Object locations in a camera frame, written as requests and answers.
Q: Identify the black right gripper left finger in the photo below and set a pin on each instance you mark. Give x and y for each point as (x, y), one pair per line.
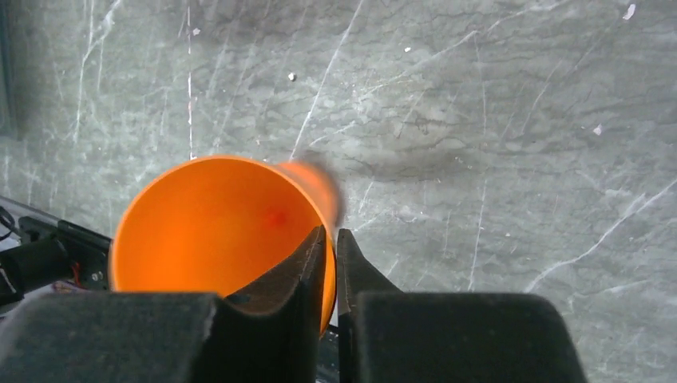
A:
(267, 332)

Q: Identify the orange plastic goblet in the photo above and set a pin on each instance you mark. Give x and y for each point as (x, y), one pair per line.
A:
(217, 223)

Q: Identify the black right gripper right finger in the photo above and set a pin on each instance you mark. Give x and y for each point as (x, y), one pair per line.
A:
(389, 335)

